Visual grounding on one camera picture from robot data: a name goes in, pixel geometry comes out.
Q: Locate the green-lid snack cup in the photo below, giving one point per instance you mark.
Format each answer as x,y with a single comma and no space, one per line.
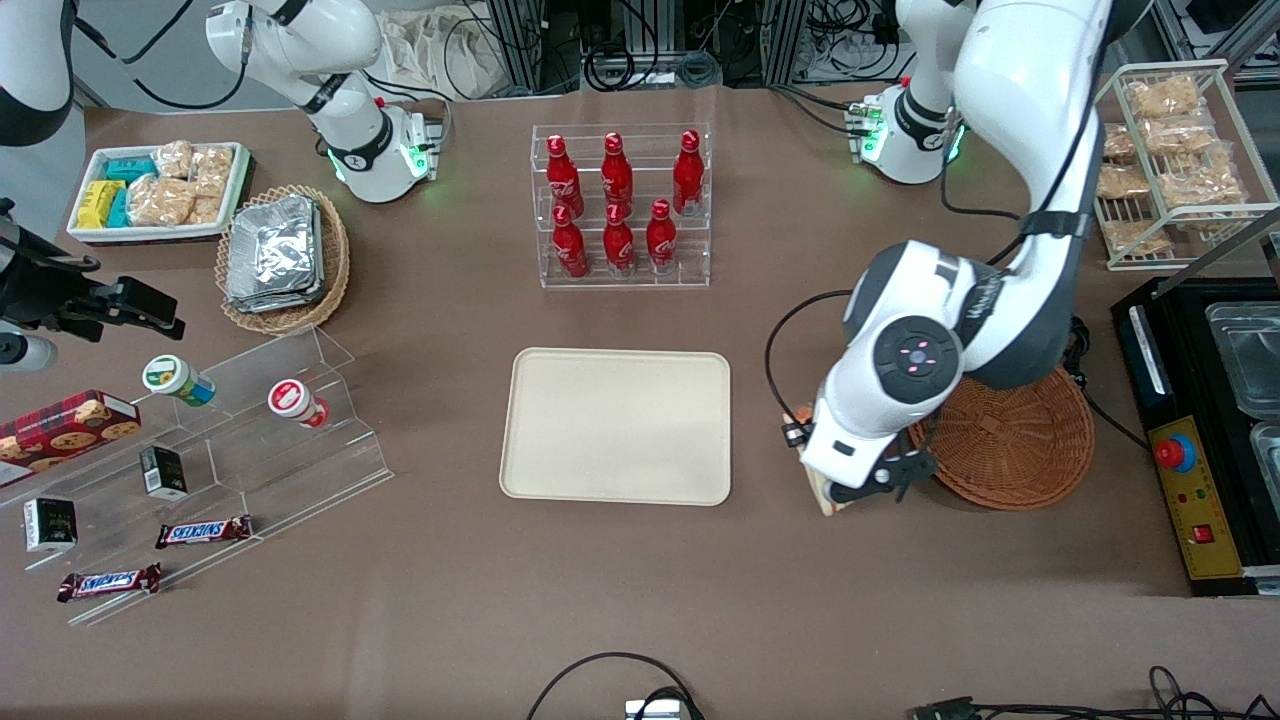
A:
178,380

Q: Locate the clear acrylic bottle rack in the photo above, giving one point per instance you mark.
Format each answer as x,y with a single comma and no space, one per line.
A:
700,275

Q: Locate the small silver device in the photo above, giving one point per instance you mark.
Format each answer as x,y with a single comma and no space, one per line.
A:
655,710

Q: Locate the yellow snack packet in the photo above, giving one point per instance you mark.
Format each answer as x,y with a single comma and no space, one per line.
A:
95,203

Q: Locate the teal snack packet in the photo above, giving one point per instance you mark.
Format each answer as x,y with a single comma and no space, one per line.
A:
130,168
119,208

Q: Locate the clear acrylic stepped shelf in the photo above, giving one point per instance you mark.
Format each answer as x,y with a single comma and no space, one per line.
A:
330,460

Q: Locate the oval brown wicker basket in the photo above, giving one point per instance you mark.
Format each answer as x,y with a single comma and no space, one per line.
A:
335,260

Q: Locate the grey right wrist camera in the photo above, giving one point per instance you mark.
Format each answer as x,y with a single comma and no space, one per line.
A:
25,352

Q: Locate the white plastic bag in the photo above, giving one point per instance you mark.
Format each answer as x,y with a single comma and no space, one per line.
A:
440,55

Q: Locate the clear bag of puffed snacks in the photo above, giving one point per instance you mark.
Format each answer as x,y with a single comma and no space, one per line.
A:
1122,182
1200,185
1180,135
1118,142
1162,97
1135,237

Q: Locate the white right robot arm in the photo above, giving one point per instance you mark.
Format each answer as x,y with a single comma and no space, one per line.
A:
350,130

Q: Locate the black food warmer yellow panel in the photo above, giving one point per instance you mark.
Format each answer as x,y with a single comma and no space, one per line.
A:
1200,500

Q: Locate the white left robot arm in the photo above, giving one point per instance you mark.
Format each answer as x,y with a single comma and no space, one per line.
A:
1010,80

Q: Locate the round brown wicker basket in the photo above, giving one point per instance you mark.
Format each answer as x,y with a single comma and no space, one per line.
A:
1020,440

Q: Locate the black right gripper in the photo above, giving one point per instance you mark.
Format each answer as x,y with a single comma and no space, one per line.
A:
47,293

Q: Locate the red cola bottle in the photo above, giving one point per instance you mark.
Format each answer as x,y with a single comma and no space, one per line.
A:
563,175
570,245
688,170
661,237
617,172
618,242

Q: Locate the grey metal bar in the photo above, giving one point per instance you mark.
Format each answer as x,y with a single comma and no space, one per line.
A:
1230,240

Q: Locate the brown Snickers bar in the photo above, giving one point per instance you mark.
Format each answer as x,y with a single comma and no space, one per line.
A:
108,582
203,531

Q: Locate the steel food pan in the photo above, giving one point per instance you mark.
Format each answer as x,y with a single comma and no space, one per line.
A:
1250,355
1268,460

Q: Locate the white snack tray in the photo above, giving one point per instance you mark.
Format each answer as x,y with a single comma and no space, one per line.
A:
80,228

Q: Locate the red-lid snack cup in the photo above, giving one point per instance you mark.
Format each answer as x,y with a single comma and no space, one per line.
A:
298,403

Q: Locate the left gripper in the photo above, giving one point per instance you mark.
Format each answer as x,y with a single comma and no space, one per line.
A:
788,438

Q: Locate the cream rectangular tray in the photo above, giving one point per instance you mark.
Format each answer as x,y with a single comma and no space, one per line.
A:
615,425

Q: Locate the stack of foil containers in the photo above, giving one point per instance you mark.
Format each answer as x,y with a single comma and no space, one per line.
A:
272,255

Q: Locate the clear rice cracker bag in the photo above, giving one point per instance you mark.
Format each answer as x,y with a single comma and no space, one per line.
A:
175,158
212,165
205,208
160,200

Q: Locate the aluminium frame post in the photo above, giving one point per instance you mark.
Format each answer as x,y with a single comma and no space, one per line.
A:
520,45
785,40

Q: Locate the red cookie box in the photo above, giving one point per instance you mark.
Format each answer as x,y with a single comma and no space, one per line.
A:
65,430

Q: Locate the small black box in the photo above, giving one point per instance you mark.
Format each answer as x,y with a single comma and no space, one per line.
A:
163,472
50,525

